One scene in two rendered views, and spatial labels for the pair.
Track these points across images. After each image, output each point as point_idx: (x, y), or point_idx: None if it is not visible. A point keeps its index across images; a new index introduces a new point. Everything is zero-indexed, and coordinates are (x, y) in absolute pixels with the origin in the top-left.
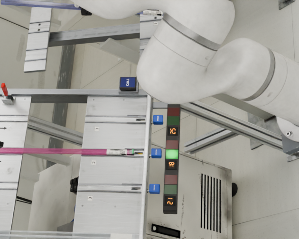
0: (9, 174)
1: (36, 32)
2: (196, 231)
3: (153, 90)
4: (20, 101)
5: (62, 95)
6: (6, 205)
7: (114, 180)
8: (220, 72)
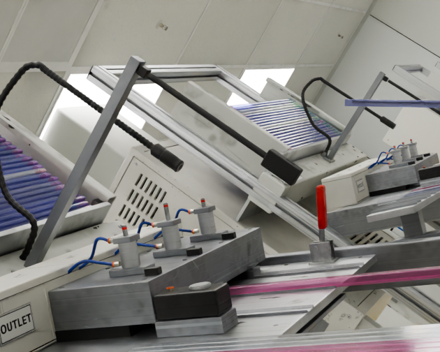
0: (295, 303)
1: (401, 202)
2: None
3: None
4: (348, 259)
5: None
6: (270, 326)
7: None
8: None
